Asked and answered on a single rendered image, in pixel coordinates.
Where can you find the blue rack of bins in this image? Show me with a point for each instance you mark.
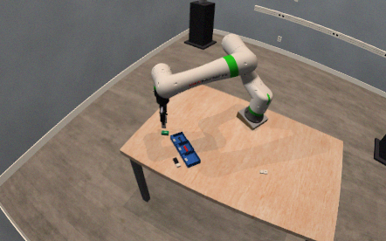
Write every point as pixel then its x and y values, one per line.
pixel 192 157

